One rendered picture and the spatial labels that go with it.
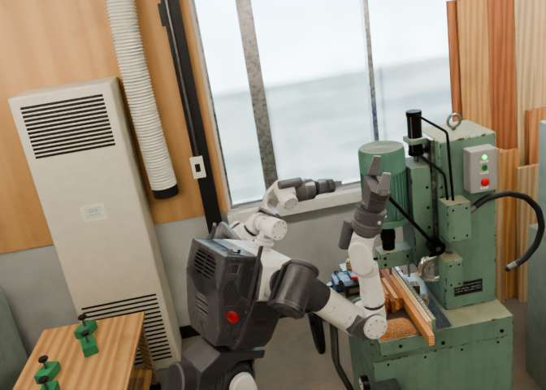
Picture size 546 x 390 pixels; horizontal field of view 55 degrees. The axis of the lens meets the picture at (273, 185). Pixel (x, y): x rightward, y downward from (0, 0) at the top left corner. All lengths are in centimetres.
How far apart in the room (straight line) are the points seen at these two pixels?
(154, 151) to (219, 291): 162
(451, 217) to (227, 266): 88
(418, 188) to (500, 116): 159
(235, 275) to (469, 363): 115
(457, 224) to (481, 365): 63
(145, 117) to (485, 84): 200
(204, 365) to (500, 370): 127
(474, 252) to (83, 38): 228
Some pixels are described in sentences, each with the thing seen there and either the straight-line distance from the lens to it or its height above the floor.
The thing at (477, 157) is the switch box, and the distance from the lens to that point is 201.
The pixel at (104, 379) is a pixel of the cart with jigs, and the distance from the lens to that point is 276.
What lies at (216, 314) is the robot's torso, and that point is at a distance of 160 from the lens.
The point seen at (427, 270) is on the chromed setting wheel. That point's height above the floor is 102.
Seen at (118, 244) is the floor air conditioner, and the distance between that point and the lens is 314.
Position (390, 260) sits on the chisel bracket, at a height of 104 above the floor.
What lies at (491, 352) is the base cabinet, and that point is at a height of 65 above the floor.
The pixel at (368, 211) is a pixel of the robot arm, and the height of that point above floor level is 150.
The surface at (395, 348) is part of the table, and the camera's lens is 201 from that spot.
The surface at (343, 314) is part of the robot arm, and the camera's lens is 162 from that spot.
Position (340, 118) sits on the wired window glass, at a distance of 338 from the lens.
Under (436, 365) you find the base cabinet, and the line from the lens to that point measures 230.
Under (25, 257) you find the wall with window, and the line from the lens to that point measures 363.
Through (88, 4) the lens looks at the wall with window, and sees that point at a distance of 316.
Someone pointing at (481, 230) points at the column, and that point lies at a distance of 220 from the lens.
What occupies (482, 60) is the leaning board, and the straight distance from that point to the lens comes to 343.
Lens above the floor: 211
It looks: 20 degrees down
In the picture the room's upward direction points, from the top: 9 degrees counter-clockwise
